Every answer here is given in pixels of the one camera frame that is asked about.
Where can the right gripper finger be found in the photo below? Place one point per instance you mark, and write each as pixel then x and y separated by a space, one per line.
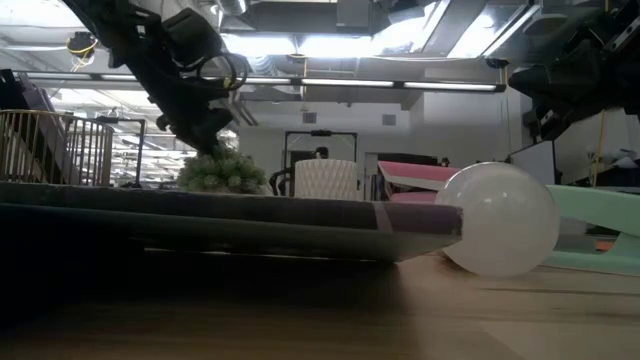
pixel 535 81

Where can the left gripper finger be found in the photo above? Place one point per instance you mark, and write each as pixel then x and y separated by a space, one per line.
pixel 207 132

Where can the white round lightbulb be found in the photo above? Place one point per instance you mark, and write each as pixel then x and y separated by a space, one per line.
pixel 500 220

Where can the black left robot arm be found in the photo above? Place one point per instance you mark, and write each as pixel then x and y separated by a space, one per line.
pixel 115 30

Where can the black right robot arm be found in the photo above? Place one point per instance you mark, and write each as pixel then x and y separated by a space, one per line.
pixel 622 80

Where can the green artificial succulent plant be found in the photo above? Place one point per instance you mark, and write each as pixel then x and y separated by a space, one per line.
pixel 220 175

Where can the black background stand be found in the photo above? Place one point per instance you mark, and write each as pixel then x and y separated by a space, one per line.
pixel 143 150

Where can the computer monitor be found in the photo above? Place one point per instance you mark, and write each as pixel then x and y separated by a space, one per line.
pixel 532 162

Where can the mint green stapler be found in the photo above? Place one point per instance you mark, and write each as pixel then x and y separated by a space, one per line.
pixel 600 207

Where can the white textured pen cup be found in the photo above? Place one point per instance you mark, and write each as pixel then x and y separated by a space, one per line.
pixel 325 180

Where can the long ceiling light strip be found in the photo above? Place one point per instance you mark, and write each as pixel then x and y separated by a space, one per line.
pixel 345 82

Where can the pink stapler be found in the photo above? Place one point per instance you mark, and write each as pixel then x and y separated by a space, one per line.
pixel 415 172

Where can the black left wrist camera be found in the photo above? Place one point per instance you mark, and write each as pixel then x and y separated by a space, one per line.
pixel 192 35

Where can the grey wall vent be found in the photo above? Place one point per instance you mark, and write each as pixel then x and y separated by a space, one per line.
pixel 309 118
pixel 389 120

